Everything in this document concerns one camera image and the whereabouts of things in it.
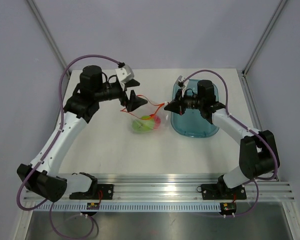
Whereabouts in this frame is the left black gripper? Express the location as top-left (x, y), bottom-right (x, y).
top-left (93, 78), bottom-right (147, 111)

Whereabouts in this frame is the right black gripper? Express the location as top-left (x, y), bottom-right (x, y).
top-left (165, 88), bottom-right (204, 116)

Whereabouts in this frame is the red fruit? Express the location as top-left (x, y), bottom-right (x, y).
top-left (153, 115), bottom-right (161, 130)

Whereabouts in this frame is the clear orange zip top bag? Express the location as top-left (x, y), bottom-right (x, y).
top-left (120, 94), bottom-right (170, 134)

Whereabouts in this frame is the ribbed green fruit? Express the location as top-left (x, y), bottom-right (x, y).
top-left (140, 115), bottom-right (154, 121)

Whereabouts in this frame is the smooth green apple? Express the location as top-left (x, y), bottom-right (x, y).
top-left (131, 120), bottom-right (154, 134)

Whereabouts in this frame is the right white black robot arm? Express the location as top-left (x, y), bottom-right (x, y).
top-left (164, 80), bottom-right (280, 199)

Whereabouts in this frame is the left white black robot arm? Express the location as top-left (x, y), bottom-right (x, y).
top-left (17, 63), bottom-right (147, 203)

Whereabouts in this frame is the teal plastic bin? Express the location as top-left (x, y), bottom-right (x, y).
top-left (170, 78), bottom-right (221, 139)

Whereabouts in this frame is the right control board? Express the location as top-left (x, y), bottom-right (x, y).
top-left (221, 202), bottom-right (237, 214)

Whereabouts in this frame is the control board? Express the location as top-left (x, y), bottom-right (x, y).
top-left (86, 202), bottom-right (100, 210)
top-left (221, 202), bottom-right (237, 214)

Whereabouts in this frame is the left control board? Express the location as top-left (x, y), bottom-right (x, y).
top-left (86, 202), bottom-right (100, 210)

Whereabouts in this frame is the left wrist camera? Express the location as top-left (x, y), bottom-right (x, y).
top-left (115, 62), bottom-right (135, 88)

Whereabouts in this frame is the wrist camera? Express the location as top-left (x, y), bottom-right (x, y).
top-left (174, 75), bottom-right (189, 97)
top-left (115, 62), bottom-right (135, 88)

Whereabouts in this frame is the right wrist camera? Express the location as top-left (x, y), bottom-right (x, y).
top-left (174, 75), bottom-right (189, 97)

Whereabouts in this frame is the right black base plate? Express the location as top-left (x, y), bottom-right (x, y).
top-left (196, 183), bottom-right (247, 201)

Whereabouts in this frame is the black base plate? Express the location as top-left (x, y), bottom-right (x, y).
top-left (69, 183), bottom-right (114, 200)
top-left (196, 183), bottom-right (247, 201)

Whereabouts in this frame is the aluminium mounting rail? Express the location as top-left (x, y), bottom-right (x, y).
top-left (23, 174), bottom-right (295, 202)

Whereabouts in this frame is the white slotted cable duct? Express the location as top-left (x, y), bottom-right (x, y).
top-left (36, 202), bottom-right (221, 213)

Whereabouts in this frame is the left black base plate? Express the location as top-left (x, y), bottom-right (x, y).
top-left (69, 183), bottom-right (114, 200)

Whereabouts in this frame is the right frame post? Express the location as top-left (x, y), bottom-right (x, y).
top-left (241, 0), bottom-right (290, 78)

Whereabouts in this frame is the frame post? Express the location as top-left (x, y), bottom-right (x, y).
top-left (25, 0), bottom-right (67, 70)
top-left (241, 0), bottom-right (290, 78)

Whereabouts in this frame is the left frame post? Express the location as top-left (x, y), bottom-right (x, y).
top-left (25, 0), bottom-right (67, 70)

